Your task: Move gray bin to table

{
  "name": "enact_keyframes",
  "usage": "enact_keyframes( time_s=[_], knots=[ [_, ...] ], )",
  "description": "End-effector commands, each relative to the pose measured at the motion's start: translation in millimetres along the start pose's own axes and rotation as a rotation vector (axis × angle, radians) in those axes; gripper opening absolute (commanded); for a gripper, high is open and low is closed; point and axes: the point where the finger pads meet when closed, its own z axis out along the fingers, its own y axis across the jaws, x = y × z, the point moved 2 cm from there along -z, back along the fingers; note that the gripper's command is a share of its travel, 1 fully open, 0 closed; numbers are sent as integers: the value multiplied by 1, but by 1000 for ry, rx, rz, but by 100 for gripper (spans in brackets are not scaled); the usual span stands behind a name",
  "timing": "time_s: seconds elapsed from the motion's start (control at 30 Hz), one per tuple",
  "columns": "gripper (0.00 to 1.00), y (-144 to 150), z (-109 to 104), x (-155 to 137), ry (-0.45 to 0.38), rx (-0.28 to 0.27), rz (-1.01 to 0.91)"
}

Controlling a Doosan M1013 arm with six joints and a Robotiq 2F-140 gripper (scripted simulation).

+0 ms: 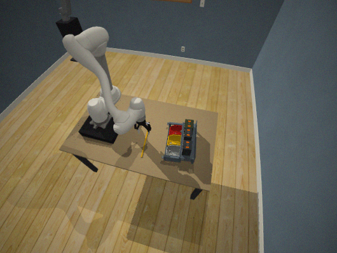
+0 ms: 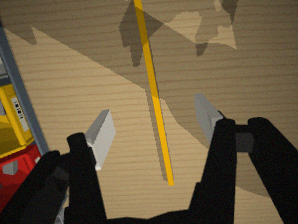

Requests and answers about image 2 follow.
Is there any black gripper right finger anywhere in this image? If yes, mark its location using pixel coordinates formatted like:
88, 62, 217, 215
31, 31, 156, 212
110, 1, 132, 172
184, 93, 298, 224

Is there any red open bin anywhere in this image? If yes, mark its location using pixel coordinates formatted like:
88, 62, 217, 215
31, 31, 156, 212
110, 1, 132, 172
0, 144, 41, 212

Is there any yellow open bin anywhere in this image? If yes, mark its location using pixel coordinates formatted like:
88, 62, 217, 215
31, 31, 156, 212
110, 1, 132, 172
0, 84, 34, 158

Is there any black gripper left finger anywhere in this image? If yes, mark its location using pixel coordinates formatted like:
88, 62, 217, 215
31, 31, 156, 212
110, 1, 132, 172
0, 109, 116, 224

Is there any grey metal shelf rack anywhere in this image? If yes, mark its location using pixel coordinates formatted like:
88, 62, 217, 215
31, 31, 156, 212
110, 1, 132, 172
0, 21, 68, 224

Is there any yellow bar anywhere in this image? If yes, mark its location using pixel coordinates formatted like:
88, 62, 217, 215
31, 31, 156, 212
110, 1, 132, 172
134, 0, 174, 186

